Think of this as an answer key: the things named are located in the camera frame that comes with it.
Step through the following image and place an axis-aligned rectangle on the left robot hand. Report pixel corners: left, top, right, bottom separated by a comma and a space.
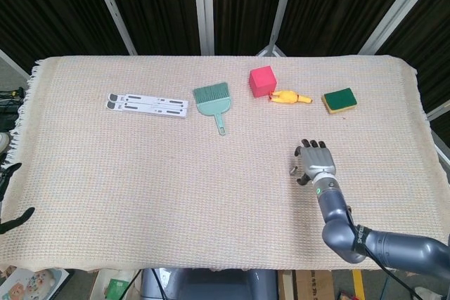
0, 162, 37, 235

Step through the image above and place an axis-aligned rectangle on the red foam cube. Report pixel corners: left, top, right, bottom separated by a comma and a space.
249, 65, 277, 99

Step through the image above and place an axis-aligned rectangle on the small green box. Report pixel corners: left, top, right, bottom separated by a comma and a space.
105, 278, 133, 300

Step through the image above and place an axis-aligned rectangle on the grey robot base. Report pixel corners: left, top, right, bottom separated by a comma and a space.
140, 267, 281, 300

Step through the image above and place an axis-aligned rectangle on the black equipment with cables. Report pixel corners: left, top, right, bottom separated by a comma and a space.
0, 86, 26, 132

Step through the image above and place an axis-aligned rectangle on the beige woven tablecloth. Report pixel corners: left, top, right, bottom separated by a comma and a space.
0, 54, 450, 273

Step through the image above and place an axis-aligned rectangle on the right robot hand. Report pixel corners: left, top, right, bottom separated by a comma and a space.
293, 138, 338, 187

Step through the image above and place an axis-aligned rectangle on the white frame post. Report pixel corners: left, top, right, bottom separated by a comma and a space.
425, 99, 450, 160
86, 0, 138, 56
191, 0, 215, 56
358, 0, 440, 56
256, 0, 300, 58
0, 48, 31, 79

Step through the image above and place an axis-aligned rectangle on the dark pleated curtain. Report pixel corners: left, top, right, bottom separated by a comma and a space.
0, 0, 450, 129

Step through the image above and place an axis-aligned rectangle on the brown cardboard box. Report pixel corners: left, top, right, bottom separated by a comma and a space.
277, 270, 335, 300

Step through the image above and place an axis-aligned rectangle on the green hand brush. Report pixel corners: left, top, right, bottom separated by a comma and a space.
192, 82, 231, 136

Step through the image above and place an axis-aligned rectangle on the white folding laptop stand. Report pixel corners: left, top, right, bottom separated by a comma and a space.
105, 92, 190, 119

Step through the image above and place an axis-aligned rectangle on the black cable with strap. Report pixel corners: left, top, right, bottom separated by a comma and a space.
345, 204, 421, 300

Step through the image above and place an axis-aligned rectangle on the colourful picture book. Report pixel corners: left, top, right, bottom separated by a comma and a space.
0, 267, 70, 300

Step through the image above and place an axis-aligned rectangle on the green and yellow sponge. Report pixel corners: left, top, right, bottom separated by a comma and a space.
321, 87, 359, 115

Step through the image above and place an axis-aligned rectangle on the yellow rubber chicken toy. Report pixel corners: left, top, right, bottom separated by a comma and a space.
269, 89, 313, 105

